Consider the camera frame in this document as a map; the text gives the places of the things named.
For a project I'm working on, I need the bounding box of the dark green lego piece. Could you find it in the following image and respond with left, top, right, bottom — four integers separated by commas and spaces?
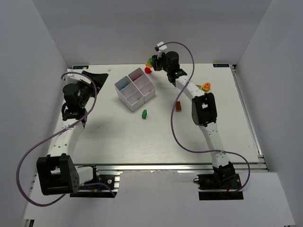
142, 109, 147, 119

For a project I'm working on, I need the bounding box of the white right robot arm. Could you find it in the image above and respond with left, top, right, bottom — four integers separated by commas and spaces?
149, 51, 235, 180

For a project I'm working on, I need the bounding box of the red round lego piece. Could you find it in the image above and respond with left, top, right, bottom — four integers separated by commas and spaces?
144, 67, 152, 74

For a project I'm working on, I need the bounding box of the brown lego tile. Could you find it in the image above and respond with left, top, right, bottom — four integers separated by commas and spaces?
175, 101, 182, 112

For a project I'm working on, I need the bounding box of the blue label corner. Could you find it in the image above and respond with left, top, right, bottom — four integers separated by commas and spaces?
72, 65, 89, 70
213, 63, 230, 68

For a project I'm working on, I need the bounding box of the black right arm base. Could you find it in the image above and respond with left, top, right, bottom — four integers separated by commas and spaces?
193, 174, 244, 201

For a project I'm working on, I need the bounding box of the blue label right corner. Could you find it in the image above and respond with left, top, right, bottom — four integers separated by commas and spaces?
213, 63, 230, 68

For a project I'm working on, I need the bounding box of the yellow orange lego piece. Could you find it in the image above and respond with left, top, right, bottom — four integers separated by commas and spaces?
202, 82, 211, 92

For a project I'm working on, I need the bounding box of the white four-compartment container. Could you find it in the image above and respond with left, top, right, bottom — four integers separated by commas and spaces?
115, 68, 156, 112

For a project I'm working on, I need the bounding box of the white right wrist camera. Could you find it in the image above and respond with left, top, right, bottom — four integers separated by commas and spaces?
154, 42, 167, 59

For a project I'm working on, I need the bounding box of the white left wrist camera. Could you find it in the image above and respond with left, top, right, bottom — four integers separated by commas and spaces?
65, 69, 82, 84

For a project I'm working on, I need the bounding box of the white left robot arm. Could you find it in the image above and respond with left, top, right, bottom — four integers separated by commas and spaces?
36, 71, 108, 195

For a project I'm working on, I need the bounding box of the blue label left corner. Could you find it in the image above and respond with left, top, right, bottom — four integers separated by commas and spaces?
72, 65, 89, 70

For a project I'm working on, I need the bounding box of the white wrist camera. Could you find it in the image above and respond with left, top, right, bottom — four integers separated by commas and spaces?
154, 42, 167, 59
65, 69, 82, 84

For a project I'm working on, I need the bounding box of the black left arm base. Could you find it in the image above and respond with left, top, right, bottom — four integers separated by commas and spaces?
69, 166, 120, 198

